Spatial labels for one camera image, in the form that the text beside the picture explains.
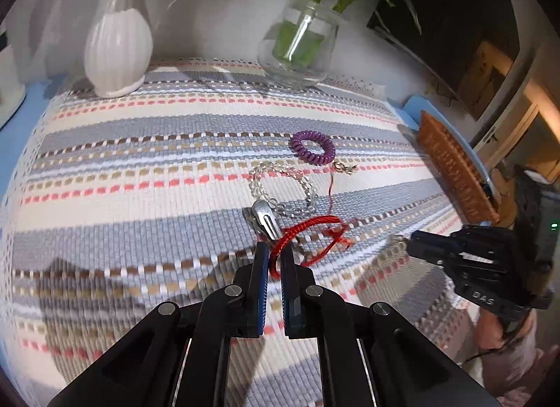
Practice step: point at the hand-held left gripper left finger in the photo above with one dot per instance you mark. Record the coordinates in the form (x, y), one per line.
(262, 271)

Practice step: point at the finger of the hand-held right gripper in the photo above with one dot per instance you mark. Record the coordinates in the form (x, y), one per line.
(439, 258)
(431, 240)

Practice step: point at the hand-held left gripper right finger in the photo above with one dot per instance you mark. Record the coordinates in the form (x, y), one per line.
(287, 278)

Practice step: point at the brown wicker basket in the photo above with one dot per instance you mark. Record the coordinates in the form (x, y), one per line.
(455, 170)

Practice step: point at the person's right hand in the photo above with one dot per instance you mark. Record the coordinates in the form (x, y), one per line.
(492, 326)

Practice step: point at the silver hair clip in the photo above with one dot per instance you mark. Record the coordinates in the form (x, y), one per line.
(264, 214)

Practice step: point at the small gold clasp charm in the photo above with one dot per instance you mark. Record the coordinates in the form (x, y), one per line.
(345, 167)

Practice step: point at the striped woven table mat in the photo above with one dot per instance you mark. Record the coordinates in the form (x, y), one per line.
(131, 170)

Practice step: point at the round glass vase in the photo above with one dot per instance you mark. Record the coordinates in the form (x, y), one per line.
(271, 55)

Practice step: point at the black flat screen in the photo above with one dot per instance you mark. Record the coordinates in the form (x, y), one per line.
(459, 17)

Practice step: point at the white ribbed vase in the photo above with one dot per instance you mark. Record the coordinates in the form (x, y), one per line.
(118, 52)

